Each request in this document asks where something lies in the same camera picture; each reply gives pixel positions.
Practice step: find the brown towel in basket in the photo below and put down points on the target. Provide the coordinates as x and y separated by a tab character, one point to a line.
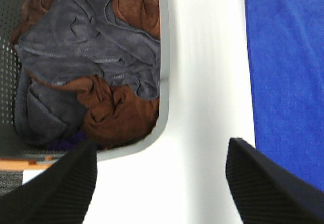
115	115

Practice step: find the blue microfibre towel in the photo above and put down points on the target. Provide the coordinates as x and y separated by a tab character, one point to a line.
285	45

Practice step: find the grey perforated laundry basket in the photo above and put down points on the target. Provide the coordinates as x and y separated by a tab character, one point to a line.
12	146

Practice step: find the orange basket handle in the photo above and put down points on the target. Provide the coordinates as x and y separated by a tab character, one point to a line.
21	165

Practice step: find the grey towel in basket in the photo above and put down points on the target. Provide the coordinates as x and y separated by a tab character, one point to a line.
60	41

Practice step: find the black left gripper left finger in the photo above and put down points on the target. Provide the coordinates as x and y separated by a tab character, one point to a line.
61	194

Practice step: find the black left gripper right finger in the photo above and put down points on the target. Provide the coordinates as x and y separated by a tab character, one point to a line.
264	192

